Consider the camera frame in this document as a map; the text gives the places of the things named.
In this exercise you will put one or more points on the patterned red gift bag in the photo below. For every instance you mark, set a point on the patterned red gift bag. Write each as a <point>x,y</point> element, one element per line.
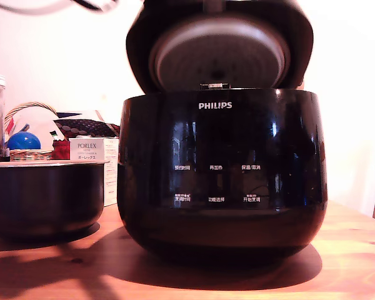
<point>87,126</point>

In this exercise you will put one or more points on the white Porlex box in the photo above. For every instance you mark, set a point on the white Porlex box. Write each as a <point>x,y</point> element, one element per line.
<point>87,150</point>

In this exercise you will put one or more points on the black rice cooker lid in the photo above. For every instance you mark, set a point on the black rice cooker lid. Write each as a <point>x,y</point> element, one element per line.
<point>137,47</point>

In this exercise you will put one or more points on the white printed carton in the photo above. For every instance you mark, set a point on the white printed carton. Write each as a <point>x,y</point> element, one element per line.
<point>111,175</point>

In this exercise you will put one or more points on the black Philips rice cooker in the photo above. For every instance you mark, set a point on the black Philips rice cooker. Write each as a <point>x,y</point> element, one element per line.
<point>222,140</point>

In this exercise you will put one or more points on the white paper packet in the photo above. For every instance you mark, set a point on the white paper packet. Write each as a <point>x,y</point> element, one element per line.
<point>37,122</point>

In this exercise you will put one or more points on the rice cooker inner pot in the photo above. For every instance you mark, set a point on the rice cooker inner pot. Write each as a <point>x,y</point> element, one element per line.
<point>43,193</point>

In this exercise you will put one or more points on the blue ball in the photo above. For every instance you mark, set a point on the blue ball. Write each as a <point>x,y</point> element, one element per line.
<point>23,141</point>

